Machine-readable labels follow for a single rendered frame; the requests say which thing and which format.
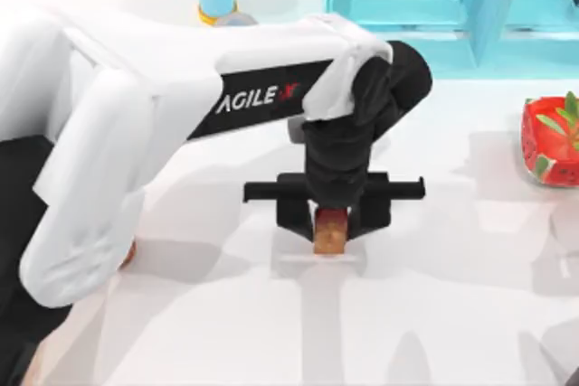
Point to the light blue rack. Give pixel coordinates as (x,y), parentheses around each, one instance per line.
(420,2)

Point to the small brown and red object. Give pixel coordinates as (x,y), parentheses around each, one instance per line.
(331,237)

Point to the red plant pot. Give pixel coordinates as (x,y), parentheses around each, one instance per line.
(549,146)

